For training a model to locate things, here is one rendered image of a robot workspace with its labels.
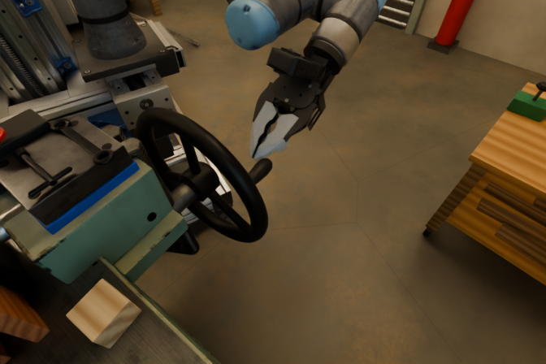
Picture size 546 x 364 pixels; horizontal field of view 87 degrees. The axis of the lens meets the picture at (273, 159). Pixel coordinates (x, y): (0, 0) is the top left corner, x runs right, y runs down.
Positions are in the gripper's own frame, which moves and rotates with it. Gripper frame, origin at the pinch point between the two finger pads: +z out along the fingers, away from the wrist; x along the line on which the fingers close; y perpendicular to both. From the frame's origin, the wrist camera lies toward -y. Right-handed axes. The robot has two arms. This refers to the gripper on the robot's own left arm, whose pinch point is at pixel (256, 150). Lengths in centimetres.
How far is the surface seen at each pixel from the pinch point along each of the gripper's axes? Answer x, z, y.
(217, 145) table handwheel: 1.8, 2.9, -7.3
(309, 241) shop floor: -5, 13, 93
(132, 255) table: 2.2, 19.8, -8.7
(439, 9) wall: 13, -196, 182
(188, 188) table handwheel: 6.9, 11.0, 1.4
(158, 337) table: -8.3, 21.0, -13.8
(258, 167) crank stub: -2.0, 2.1, -0.3
